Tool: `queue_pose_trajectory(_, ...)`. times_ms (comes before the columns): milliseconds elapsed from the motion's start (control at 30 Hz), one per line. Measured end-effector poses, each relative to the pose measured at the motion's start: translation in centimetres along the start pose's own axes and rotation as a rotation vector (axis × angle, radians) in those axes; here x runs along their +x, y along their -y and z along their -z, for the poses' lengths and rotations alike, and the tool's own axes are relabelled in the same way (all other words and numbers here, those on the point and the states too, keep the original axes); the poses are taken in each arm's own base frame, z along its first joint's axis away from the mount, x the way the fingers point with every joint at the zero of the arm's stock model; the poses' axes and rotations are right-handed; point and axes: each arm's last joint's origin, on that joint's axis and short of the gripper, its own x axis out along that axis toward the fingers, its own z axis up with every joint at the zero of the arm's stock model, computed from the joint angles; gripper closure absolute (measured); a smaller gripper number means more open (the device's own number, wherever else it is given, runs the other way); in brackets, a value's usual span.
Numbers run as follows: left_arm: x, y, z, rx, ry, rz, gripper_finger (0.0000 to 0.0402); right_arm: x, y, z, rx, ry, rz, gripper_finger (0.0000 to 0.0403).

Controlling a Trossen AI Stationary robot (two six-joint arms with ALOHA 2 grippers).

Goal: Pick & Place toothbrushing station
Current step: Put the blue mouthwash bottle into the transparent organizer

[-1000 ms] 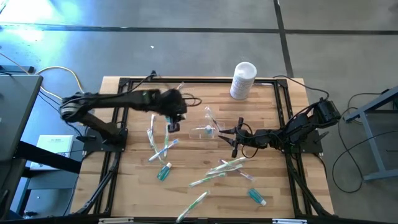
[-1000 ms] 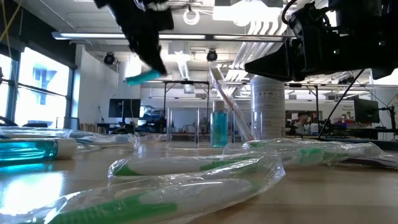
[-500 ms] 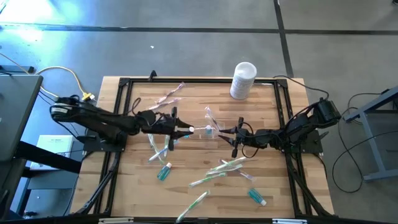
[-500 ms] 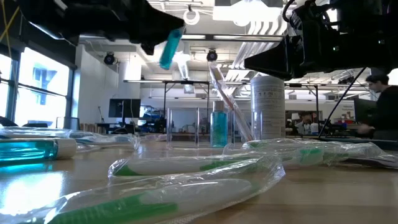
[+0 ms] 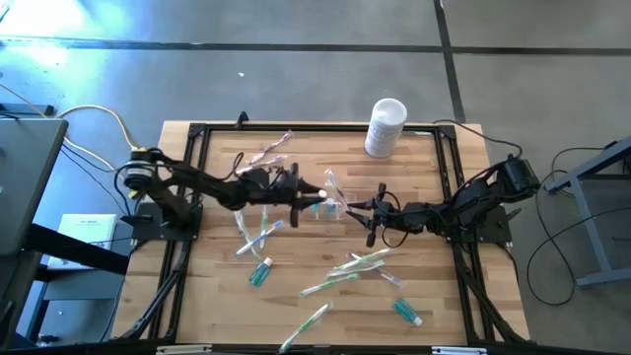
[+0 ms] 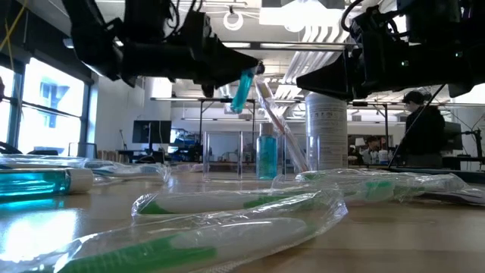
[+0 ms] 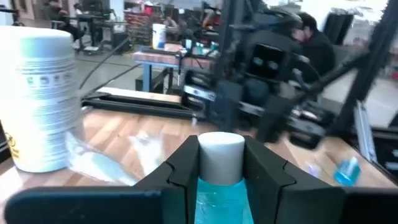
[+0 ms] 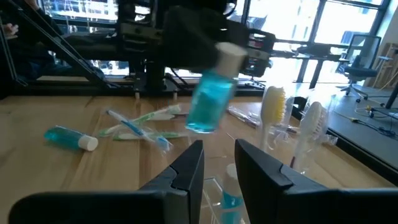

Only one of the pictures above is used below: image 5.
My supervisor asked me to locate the black aluminium table frame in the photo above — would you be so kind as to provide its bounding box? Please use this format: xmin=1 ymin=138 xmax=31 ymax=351
xmin=112 ymin=121 xmax=531 ymax=346

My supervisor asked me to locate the teal toothpaste tube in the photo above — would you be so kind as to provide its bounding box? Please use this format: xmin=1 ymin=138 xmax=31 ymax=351
xmin=391 ymin=297 xmax=425 ymax=328

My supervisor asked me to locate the blue toothbrush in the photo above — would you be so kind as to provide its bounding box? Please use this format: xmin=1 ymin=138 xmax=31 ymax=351
xmin=233 ymin=219 xmax=285 ymax=259

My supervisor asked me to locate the dark purple toothbrush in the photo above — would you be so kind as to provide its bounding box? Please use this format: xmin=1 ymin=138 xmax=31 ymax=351
xmin=330 ymin=177 xmax=352 ymax=207

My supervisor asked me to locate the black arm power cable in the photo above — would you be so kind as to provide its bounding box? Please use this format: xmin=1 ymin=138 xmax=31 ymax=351
xmin=432 ymin=118 xmax=525 ymax=159

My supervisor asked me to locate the dark grey desk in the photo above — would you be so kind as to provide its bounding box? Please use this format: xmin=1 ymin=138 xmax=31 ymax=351
xmin=0 ymin=116 xmax=130 ymax=349

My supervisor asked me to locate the black floor cable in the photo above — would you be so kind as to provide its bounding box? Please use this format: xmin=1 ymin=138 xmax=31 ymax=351
xmin=526 ymin=205 xmax=631 ymax=307

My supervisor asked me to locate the silver aluminium bracket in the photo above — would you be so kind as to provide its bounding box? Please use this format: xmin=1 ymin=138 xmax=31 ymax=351
xmin=155 ymin=344 xmax=214 ymax=355
xmin=431 ymin=345 xmax=488 ymax=355

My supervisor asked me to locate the white cylindrical wipes canister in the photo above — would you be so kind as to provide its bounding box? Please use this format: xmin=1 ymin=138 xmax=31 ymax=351
xmin=363 ymin=97 xmax=409 ymax=160

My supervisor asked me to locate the orange toothbrush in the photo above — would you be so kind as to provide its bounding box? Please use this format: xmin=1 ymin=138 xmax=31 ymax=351
xmin=323 ymin=168 xmax=346 ymax=203

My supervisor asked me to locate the yellow cable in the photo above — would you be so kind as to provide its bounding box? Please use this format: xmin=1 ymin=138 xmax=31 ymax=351
xmin=0 ymin=82 xmax=149 ymax=174

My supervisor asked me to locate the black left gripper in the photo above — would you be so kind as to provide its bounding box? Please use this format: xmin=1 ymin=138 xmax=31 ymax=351
xmin=245 ymin=162 xmax=326 ymax=229

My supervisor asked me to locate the white cardboard box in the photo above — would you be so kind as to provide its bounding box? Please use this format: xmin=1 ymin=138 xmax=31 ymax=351
xmin=47 ymin=212 xmax=119 ymax=271

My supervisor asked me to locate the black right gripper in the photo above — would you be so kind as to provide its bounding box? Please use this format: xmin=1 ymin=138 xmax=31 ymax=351
xmin=346 ymin=182 xmax=426 ymax=248

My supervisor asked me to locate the grey metal table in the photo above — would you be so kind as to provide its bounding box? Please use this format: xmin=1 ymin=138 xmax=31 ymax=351
xmin=544 ymin=135 xmax=631 ymax=290

